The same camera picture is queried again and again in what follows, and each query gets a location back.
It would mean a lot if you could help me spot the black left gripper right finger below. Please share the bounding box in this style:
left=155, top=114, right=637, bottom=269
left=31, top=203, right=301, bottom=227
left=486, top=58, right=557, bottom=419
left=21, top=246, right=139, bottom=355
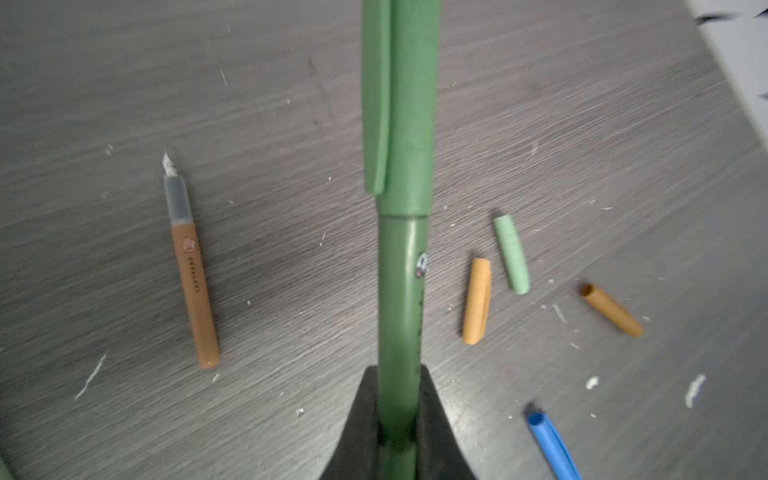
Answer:
left=415, top=365, right=476, bottom=480

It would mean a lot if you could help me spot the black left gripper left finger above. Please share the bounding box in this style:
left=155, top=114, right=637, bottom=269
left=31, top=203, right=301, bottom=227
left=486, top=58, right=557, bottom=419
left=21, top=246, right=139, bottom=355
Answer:
left=320, top=365, right=380, bottom=480

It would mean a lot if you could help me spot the blue pen cap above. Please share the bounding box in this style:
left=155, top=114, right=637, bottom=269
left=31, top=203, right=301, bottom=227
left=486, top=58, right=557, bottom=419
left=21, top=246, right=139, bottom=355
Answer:
left=527, top=411, right=582, bottom=480

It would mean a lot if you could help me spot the dark green pen cap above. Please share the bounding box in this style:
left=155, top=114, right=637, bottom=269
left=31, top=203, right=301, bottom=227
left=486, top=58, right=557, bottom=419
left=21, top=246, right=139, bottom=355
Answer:
left=361, top=1, right=441, bottom=217

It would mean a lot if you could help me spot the dark green pen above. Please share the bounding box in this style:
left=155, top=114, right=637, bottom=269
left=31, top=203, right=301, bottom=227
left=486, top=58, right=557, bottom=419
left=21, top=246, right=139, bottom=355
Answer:
left=377, top=215, right=428, bottom=479

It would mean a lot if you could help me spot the tan pen cap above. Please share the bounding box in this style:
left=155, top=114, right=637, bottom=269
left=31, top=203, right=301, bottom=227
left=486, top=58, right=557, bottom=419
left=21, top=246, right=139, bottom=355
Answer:
left=462, top=258, right=492, bottom=345

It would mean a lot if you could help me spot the brown pen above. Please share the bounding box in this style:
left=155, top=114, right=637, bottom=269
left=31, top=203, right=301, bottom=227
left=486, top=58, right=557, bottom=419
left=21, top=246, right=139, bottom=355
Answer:
left=162, top=152, right=220, bottom=369

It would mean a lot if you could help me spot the brown pen cap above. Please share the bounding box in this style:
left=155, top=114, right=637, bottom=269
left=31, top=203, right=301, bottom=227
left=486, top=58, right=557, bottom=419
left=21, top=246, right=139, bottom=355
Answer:
left=580, top=284, right=644, bottom=338

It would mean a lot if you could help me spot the light green pen cap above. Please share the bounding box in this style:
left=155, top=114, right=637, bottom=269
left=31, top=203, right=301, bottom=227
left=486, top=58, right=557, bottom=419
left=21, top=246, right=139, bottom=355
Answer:
left=493, top=215, right=531, bottom=295

